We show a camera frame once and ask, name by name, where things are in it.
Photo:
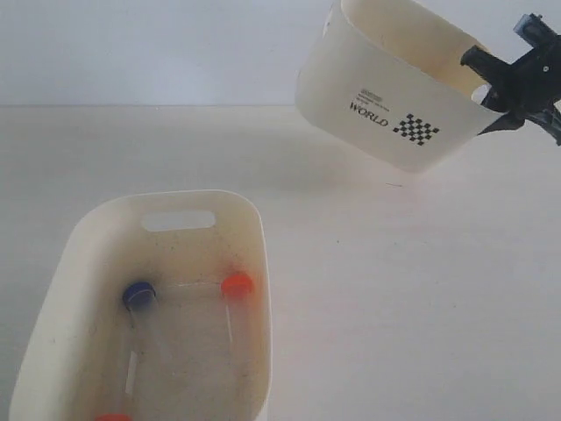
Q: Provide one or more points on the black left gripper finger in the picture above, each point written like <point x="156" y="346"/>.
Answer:
<point x="484" y="64"/>

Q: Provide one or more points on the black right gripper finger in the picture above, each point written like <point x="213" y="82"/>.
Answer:
<point x="494" y="102"/>

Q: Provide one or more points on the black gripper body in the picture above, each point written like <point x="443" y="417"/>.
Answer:
<point x="532" y="89"/>

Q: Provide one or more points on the blue-capped tube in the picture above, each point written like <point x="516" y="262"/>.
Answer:
<point x="141" y="301"/>

